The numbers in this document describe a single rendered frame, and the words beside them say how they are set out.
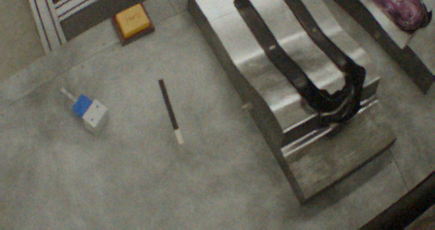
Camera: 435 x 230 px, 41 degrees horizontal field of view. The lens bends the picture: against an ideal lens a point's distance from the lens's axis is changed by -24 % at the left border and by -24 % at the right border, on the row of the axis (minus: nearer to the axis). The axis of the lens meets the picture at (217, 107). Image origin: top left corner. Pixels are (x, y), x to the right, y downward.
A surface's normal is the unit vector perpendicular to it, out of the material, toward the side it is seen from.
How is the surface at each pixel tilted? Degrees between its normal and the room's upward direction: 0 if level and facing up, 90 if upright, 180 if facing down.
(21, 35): 0
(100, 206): 0
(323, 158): 0
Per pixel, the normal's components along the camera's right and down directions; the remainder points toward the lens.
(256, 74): -0.15, -0.70
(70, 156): 0.06, -0.38
